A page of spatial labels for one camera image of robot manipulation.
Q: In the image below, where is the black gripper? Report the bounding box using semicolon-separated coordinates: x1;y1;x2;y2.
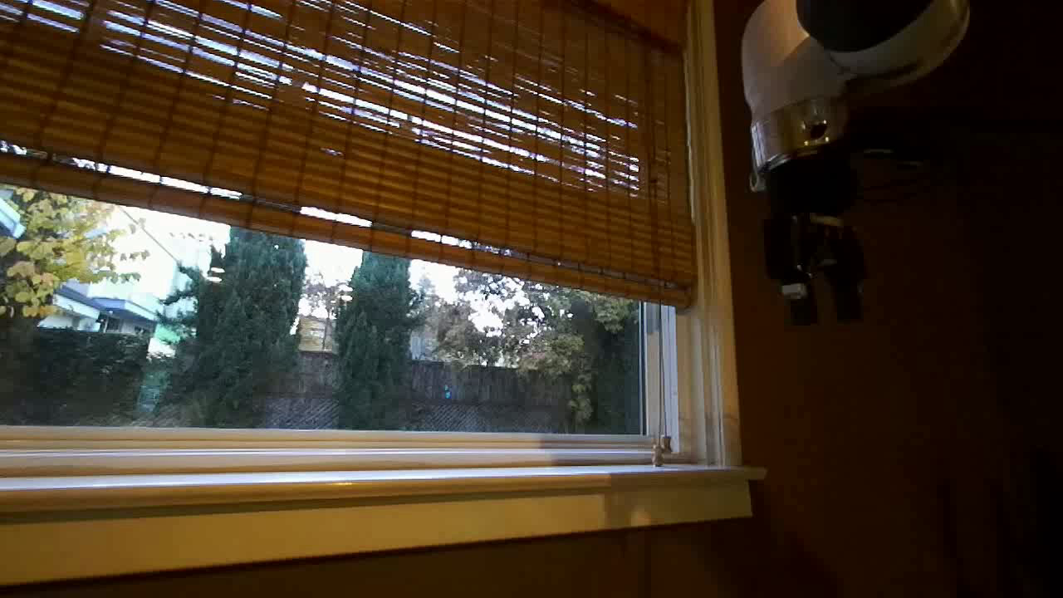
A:
762;155;865;324

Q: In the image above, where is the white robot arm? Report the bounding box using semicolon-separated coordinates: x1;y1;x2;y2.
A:
741;0;970;324

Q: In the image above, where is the small metal window latch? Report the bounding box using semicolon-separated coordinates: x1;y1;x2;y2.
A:
651;436;673;464

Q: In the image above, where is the brown bamboo roll-up blind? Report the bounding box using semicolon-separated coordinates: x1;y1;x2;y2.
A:
0;0;701;313

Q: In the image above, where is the white wooden window sill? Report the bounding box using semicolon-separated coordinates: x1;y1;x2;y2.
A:
0;464;765;584

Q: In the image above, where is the white window frame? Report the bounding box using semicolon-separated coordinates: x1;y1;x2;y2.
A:
0;0;745;481

